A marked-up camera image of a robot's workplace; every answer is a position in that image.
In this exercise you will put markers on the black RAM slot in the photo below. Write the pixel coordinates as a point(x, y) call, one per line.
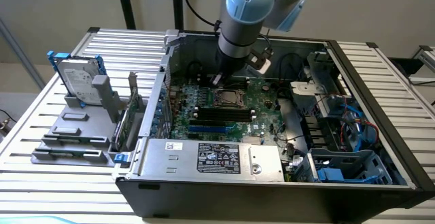
point(223, 115)
point(224, 109)
point(224, 112)
point(223, 118)

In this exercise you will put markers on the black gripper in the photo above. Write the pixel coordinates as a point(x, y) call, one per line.
point(232, 62)

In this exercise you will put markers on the silver power supply unit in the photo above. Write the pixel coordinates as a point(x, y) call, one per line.
point(189, 161)

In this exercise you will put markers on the blue disk carrier frame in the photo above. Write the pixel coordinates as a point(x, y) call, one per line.
point(103, 68)

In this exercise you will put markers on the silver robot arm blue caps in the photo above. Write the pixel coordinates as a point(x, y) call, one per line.
point(249, 2)

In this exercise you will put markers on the green graphics card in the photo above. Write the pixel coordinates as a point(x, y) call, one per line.
point(127, 117)

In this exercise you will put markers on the small silver heat sink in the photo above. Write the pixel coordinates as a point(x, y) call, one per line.
point(252, 140)

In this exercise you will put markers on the black expansion slot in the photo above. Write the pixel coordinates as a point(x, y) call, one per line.
point(205, 123)

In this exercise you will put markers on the black upright post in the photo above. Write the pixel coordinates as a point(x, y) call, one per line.
point(125, 3)
point(177, 3)

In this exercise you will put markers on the grey parts rack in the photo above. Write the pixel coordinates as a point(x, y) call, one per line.
point(72, 129)

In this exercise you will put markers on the blue case latch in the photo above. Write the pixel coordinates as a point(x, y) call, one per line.
point(121, 157)

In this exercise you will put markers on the grey blue disk bay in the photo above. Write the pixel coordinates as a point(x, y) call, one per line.
point(349, 166)

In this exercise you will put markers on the green motherboard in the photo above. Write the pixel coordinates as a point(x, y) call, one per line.
point(257, 122)

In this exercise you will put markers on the silver hard disk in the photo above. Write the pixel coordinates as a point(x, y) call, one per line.
point(79, 81)

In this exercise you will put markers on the white black wrist camera box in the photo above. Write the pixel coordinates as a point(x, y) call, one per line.
point(259, 62)

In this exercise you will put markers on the grey case corner latch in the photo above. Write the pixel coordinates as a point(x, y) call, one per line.
point(173, 38)

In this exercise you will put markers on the grey metal drive cage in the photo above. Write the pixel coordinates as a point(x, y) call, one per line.
point(313, 81)

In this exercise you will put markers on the blue expansion slot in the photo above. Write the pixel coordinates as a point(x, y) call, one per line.
point(207, 129)

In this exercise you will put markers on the black open PC case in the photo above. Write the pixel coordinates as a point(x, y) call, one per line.
point(237, 198)

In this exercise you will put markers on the CPU socket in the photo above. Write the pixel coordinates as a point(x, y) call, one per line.
point(229, 98)

